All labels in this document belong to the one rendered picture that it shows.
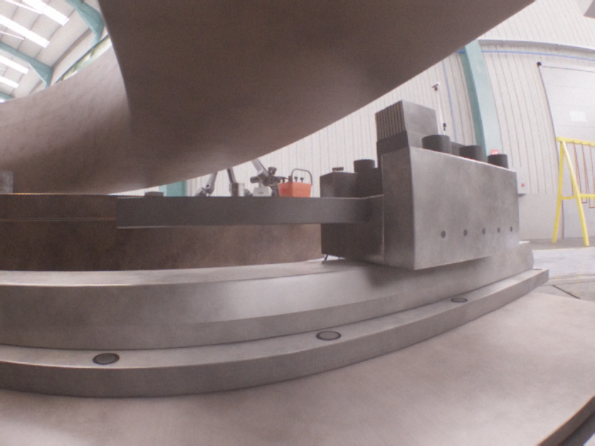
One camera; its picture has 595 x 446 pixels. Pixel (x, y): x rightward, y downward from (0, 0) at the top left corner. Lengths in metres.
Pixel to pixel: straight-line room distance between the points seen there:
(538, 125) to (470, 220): 8.70
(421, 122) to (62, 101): 2.46
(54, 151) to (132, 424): 2.27
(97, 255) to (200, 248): 0.49
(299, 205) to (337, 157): 7.94
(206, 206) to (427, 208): 0.38
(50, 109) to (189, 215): 2.37
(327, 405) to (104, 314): 0.34
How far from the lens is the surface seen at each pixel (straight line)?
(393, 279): 0.60
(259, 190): 2.85
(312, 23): 0.47
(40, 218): 1.28
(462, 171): 0.63
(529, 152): 8.92
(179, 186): 11.16
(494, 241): 0.73
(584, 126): 10.09
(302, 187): 1.86
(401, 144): 0.71
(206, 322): 0.46
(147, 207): 0.49
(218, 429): 0.37
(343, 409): 0.40
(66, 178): 2.26
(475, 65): 8.16
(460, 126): 8.53
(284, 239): 1.73
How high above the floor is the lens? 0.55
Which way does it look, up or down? level
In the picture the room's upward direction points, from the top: 1 degrees counter-clockwise
